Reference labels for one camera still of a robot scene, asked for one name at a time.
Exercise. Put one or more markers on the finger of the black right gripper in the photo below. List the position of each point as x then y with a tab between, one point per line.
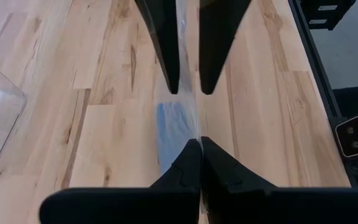
165	31
216	37

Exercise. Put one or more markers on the clear plastic wrapper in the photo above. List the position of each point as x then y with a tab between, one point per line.
185	77

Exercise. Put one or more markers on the blue cohesive bandage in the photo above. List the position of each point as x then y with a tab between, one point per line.
172	133

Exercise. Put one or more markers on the black aluminium table frame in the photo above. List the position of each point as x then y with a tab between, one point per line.
315	62

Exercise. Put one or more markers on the silver and black camera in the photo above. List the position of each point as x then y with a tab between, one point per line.
353	137

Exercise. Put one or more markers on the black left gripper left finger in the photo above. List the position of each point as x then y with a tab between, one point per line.
135	207

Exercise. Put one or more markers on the black box with silver labels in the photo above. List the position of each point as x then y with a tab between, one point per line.
325	14

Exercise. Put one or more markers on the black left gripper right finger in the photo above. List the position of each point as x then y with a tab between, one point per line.
275	207

